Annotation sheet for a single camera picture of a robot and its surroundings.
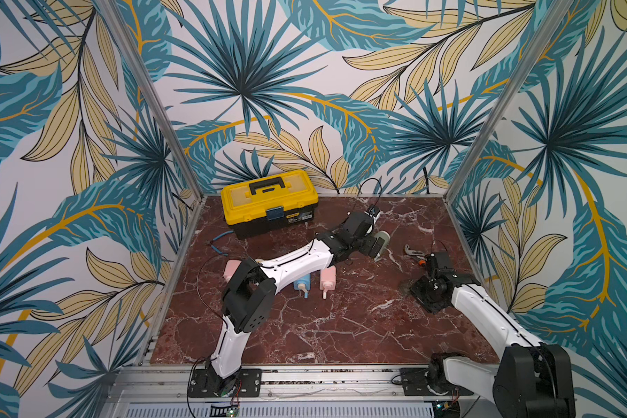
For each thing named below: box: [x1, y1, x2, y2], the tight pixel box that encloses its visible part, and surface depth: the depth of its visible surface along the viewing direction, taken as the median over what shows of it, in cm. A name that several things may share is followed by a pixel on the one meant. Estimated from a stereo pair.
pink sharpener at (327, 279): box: [319, 265, 337, 299], surface depth 90 cm
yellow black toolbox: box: [221, 168, 319, 239], surface depth 99 cm
